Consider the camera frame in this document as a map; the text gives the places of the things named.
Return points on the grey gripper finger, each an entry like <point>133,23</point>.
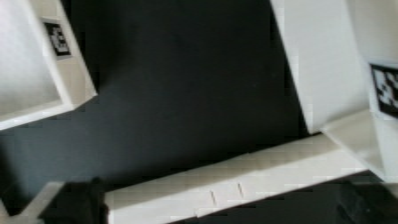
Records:
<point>79,207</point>

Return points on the white U-shaped table frame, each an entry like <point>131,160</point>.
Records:
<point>232,183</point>

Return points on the white front drawer tray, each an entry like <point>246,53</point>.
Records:
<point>46,83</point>

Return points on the white drawer cabinet box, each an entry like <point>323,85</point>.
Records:
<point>341,39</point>

